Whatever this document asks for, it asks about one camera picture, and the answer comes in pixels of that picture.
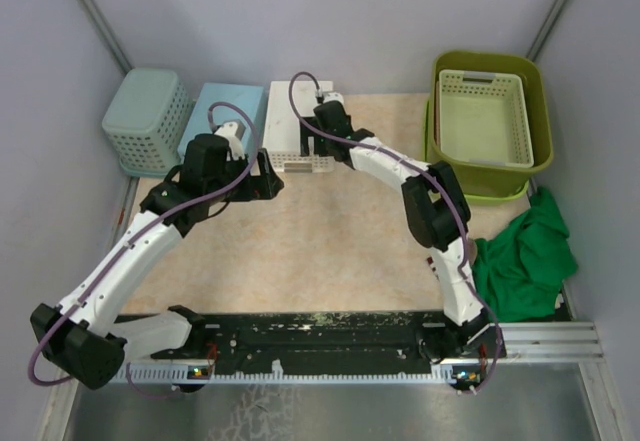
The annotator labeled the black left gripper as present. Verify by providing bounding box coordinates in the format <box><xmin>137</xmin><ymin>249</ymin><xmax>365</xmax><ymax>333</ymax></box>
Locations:
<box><xmin>206</xmin><ymin>147</ymin><xmax>283</xmax><ymax>205</ymax></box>

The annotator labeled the white basket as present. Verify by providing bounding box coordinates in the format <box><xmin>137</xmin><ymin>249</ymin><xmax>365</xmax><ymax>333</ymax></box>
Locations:
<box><xmin>262</xmin><ymin>81</ymin><xmax>335</xmax><ymax>173</ymax></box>

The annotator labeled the light blue perforated basket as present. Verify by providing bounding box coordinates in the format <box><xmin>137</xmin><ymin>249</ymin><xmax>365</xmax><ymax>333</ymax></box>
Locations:
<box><xmin>177</xmin><ymin>82</ymin><xmax>267</xmax><ymax>161</ymax></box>

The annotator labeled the large teal perforated basket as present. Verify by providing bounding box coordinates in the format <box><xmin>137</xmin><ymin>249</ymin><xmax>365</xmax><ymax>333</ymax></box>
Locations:
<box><xmin>102</xmin><ymin>68</ymin><xmax>194</xmax><ymax>178</ymax></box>

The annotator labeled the pale green perforated basket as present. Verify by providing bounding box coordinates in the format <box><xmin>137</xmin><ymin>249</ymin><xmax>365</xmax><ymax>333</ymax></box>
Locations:
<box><xmin>436</xmin><ymin>69</ymin><xmax>534</xmax><ymax>168</ymax></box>

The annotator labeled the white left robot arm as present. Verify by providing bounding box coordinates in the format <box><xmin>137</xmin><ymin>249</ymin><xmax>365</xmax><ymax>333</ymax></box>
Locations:
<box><xmin>30</xmin><ymin>134</ymin><xmax>284</xmax><ymax>390</ymax></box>

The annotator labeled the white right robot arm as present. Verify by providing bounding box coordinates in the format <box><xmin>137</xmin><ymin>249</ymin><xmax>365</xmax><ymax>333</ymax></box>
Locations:
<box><xmin>308</xmin><ymin>98</ymin><xmax>490</xmax><ymax>363</ymax></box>

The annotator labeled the green plastic tub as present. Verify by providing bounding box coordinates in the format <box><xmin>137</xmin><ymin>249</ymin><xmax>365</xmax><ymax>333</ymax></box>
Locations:
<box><xmin>425</xmin><ymin>50</ymin><xmax>554</xmax><ymax>198</ymax></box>

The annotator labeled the green tub lid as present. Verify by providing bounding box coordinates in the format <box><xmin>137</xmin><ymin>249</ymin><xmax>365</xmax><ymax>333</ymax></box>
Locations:
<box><xmin>423</xmin><ymin>98</ymin><xmax>530</xmax><ymax>206</ymax></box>

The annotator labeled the beige striped sock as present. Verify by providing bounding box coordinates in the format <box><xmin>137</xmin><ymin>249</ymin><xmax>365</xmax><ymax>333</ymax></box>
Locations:
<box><xmin>427</xmin><ymin>256</ymin><xmax>441</xmax><ymax>281</ymax></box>

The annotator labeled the green cloth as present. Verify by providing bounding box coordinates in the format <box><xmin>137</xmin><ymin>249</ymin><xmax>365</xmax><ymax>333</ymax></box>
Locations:
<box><xmin>473</xmin><ymin>187</ymin><xmax>578</xmax><ymax>323</ymax></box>

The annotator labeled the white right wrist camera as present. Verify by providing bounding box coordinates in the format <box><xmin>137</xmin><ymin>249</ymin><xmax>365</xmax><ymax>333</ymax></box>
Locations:
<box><xmin>315</xmin><ymin>89</ymin><xmax>344</xmax><ymax>106</ymax></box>

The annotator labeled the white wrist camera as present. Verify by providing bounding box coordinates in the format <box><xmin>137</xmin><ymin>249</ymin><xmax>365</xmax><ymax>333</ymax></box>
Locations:
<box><xmin>315</xmin><ymin>89</ymin><xmax>344</xmax><ymax>106</ymax></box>
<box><xmin>213</xmin><ymin>119</ymin><xmax>246</xmax><ymax>160</ymax></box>

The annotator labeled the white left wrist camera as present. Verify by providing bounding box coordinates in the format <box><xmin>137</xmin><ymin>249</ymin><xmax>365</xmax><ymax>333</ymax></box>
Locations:
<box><xmin>213</xmin><ymin>119</ymin><xmax>246</xmax><ymax>160</ymax></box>

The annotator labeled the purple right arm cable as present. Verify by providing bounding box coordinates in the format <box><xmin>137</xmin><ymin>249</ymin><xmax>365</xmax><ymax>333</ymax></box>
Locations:
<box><xmin>289</xmin><ymin>70</ymin><xmax>504</xmax><ymax>396</ymax></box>

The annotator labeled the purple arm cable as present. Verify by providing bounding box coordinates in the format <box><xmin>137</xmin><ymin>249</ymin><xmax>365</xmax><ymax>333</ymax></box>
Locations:
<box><xmin>289</xmin><ymin>70</ymin><xmax>504</xmax><ymax>396</ymax></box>
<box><xmin>27</xmin><ymin>102</ymin><xmax>260</xmax><ymax>401</ymax></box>

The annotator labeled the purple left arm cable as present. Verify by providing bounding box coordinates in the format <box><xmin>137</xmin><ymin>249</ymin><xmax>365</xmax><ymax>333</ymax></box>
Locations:
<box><xmin>27</xmin><ymin>102</ymin><xmax>260</xmax><ymax>401</ymax></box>

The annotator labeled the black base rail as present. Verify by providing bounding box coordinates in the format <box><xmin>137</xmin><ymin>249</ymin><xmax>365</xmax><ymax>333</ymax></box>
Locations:
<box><xmin>151</xmin><ymin>311</ymin><xmax>486</xmax><ymax>377</ymax></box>

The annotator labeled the white slotted cable duct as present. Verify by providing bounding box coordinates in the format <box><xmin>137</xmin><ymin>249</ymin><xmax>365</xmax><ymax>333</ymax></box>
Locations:
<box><xmin>112</xmin><ymin>358</ymin><xmax>481</xmax><ymax>385</ymax></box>

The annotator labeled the aluminium frame post left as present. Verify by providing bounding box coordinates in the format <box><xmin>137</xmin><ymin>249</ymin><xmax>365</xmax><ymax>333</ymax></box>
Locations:
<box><xmin>77</xmin><ymin>0</ymin><xmax>133</xmax><ymax>75</ymax></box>

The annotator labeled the aluminium frame post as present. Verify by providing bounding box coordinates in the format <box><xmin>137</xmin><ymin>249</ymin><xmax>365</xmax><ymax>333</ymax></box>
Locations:
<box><xmin>526</xmin><ymin>0</ymin><xmax>571</xmax><ymax>62</ymax></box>
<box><xmin>77</xmin><ymin>0</ymin><xmax>133</xmax><ymax>75</ymax></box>

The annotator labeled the aluminium frame post right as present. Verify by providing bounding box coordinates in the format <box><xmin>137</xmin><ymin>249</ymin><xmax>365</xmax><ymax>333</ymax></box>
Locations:
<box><xmin>526</xmin><ymin>0</ymin><xmax>571</xmax><ymax>62</ymax></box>

